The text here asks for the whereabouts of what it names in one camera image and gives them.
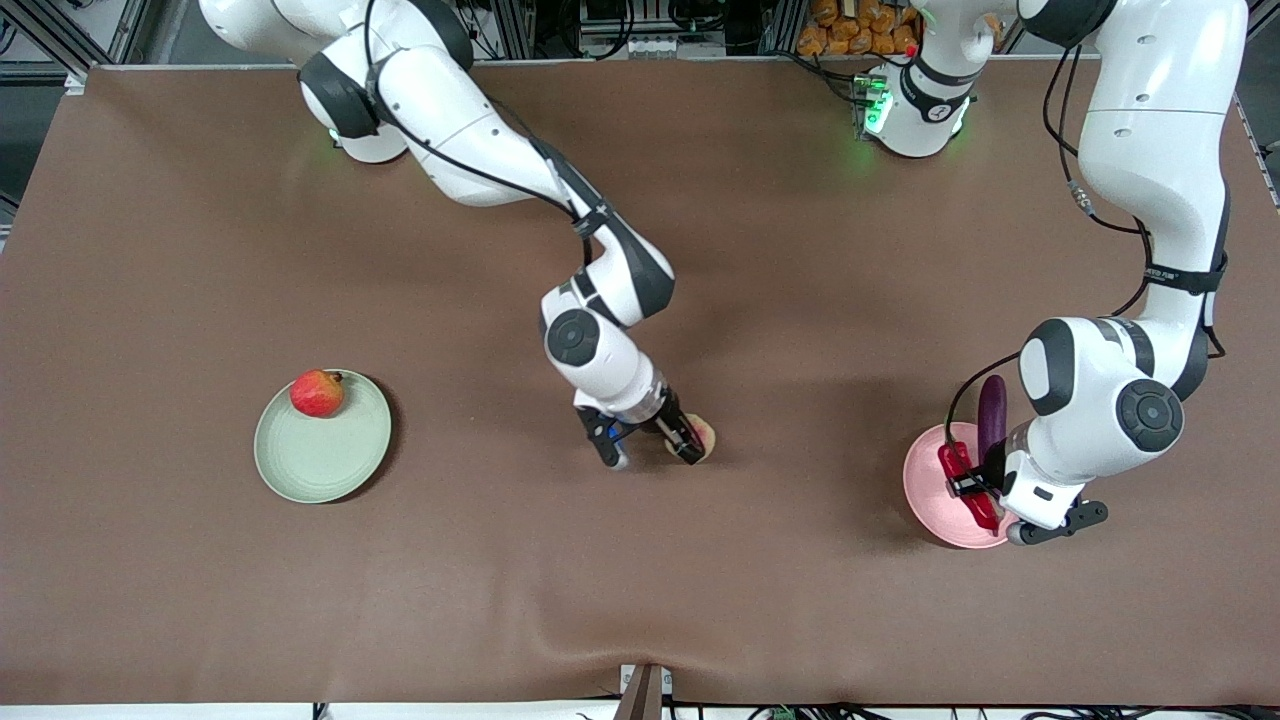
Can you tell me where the pink yellow peach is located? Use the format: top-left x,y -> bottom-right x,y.
664,414 -> 718,464

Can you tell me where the red chili pepper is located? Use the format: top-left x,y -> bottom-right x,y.
937,444 -> 1002,532

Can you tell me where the purple eggplant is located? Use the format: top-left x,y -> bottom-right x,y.
977,375 -> 1009,468

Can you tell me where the red pomegranate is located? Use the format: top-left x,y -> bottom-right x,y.
289,369 -> 347,419

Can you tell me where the pink plate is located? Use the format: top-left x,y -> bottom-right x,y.
902,422 -> 1023,550

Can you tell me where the brown table mat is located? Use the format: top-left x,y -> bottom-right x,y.
0,55 -> 1280,706

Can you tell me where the light green plate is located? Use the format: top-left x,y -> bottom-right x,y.
253,369 -> 393,504

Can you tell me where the orange food pile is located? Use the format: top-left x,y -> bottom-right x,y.
797,0 -> 921,57

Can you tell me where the metal table edge bracket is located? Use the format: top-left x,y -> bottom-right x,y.
619,663 -> 674,720

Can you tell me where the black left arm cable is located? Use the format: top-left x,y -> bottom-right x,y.
944,40 -> 1229,481

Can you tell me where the aluminium frame post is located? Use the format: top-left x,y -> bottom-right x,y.
495,0 -> 537,59

